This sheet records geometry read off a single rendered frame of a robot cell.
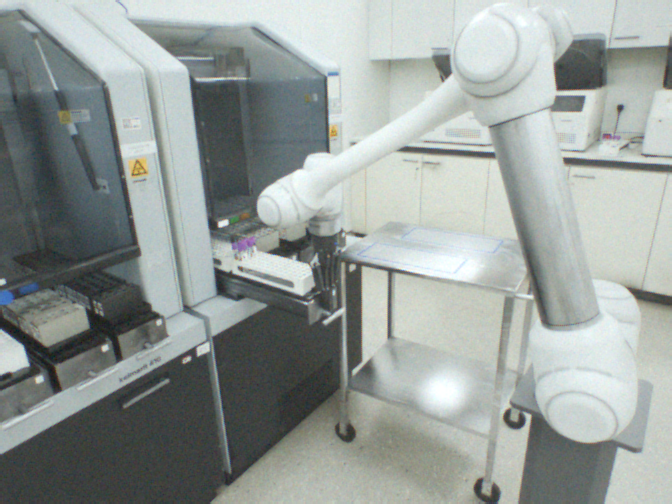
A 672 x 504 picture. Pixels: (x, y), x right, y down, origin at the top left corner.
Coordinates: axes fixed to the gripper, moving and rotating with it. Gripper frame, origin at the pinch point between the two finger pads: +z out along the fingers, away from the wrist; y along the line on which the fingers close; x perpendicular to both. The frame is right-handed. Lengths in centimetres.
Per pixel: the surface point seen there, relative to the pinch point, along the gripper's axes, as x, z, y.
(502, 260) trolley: 34, -2, -50
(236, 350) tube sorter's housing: -30.3, 22.9, 10.7
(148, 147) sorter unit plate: -39, -44, 24
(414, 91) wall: -125, -44, -292
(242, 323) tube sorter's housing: -30.3, 14.6, 6.9
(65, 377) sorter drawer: -30, 3, 61
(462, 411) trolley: 29, 52, -37
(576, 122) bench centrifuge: 18, -28, -230
